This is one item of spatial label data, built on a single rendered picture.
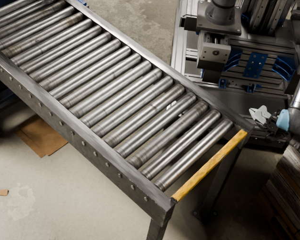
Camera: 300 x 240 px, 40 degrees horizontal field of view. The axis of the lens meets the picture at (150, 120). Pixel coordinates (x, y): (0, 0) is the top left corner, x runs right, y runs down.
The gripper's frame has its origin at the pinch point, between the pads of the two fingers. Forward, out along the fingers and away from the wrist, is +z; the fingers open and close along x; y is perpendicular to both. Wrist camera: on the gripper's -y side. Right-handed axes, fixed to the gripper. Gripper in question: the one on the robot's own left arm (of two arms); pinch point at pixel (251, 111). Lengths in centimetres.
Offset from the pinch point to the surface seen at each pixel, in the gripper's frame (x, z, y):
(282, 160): -15.0, -19.8, -31.7
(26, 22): 37, 105, 3
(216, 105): 11.9, 11.0, 3.5
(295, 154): -13.7, -23.3, -21.3
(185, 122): 28.2, 14.4, 3.1
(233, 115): 11.0, 3.3, 3.5
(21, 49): 50, 92, 2
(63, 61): 42, 73, 3
